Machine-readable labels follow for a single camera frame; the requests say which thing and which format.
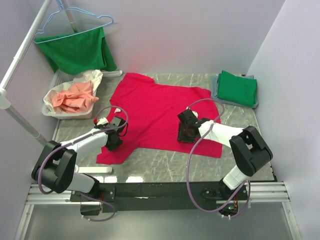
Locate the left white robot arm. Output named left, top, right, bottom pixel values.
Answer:
left=31, top=116, right=128, bottom=201

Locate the white cloth in basket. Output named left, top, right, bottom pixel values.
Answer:
left=43, top=70, right=103, bottom=114

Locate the folded grey-blue t-shirt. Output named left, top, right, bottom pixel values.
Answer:
left=209, top=75, right=259, bottom=109

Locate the red t-shirt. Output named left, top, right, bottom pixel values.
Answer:
left=96, top=73, right=219, bottom=165

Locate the hanging green t-shirt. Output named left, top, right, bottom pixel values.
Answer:
left=34, top=27, right=117, bottom=76

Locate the light blue wire hanger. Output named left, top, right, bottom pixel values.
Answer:
left=32, top=0, right=114, bottom=45

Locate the white laundry basket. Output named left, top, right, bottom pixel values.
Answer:
left=42, top=70, right=103, bottom=120

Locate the white clothes rack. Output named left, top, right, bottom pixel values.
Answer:
left=0, top=0, right=123, bottom=176

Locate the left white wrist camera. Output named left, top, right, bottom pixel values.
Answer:
left=93, top=117, right=109, bottom=126

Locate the black base beam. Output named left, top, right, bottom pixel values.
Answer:
left=70, top=181, right=250, bottom=216

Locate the peach t-shirt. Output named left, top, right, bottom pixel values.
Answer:
left=51, top=81, right=99, bottom=114

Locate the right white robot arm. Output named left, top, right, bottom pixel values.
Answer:
left=177, top=108, right=273, bottom=200

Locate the folded green t-shirt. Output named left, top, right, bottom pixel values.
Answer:
left=217, top=70, right=257, bottom=107

